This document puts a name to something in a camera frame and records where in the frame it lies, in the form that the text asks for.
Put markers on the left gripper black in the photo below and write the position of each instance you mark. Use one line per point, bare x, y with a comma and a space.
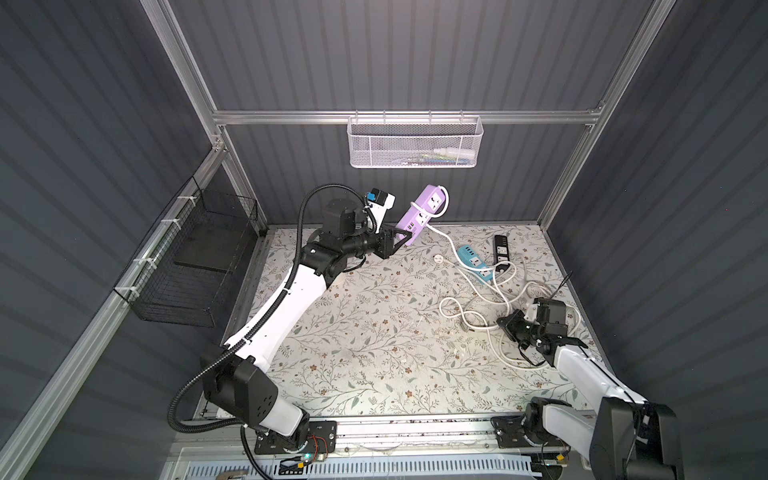
383, 243

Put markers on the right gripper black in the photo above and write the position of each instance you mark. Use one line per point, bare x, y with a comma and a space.
516, 327

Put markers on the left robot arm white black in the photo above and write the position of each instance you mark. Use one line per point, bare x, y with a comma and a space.
240, 385

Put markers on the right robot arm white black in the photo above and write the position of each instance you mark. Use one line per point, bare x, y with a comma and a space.
628, 437

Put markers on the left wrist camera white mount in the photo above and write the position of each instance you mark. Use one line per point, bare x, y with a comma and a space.
379, 202

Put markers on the white wire mesh basket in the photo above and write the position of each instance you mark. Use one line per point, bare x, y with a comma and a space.
410, 141

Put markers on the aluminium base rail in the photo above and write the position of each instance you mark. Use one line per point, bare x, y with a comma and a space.
402, 433

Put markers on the black wire basket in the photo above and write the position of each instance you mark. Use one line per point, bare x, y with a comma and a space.
193, 270

